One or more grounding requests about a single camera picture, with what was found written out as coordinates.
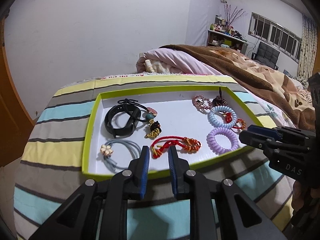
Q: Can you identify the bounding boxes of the red rope bracelet gold charm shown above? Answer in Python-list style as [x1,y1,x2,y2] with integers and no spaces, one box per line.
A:
[145,119,202,159]

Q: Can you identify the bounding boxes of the red orange woven bracelet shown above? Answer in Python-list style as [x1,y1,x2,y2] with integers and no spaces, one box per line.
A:
[223,112,247,132]

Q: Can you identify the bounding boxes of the purple spiral hair tie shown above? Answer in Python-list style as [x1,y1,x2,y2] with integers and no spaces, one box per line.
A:
[206,126,239,156]

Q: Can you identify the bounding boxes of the grey hair tie with flower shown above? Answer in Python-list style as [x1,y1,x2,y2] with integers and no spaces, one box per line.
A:
[100,139,143,173]

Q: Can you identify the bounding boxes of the blue spiral hair tie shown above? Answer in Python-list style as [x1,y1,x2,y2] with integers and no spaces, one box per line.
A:
[207,105,238,129]

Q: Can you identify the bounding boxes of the black smart wristband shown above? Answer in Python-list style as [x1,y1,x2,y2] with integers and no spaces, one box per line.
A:
[104,105,141,138]

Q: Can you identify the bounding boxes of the pink beaded bracelet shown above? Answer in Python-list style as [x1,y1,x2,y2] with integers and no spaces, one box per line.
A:
[191,94,213,113]

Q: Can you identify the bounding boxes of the black hair tie with charms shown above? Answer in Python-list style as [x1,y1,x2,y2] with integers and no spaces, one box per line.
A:
[117,98,158,123]

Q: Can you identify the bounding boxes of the dark beaded bracelet black loop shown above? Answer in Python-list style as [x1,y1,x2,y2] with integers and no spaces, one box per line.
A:
[212,87,228,107]

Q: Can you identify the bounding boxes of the person right hand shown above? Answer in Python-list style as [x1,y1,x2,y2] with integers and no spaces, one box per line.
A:
[291,180,319,227]

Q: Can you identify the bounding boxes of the brown floral fleece blanket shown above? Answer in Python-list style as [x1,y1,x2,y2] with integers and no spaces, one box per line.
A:
[163,45,316,131]

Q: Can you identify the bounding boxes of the green shallow cardboard box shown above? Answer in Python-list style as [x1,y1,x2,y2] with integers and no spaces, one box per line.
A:
[82,85,268,180]

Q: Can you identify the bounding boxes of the black chair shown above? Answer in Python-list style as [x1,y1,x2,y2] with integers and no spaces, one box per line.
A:
[251,42,280,70]

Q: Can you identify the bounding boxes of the striped blanket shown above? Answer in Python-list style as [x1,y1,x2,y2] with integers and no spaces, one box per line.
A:
[14,74,293,239]

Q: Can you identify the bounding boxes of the patterned curtain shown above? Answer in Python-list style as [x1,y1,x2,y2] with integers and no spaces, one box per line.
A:
[297,14,318,86]

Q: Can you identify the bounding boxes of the window with bars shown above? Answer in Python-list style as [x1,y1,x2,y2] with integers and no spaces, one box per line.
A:
[248,12,302,63]

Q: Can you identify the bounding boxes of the cluttered desk shelf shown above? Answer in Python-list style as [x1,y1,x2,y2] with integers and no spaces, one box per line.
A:
[207,15,248,54]

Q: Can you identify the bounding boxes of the purple branch decoration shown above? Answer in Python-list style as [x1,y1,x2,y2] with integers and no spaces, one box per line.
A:
[223,3,247,30]

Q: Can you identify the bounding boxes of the orange wooden door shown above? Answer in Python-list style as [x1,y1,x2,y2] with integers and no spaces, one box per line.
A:
[0,20,34,166]

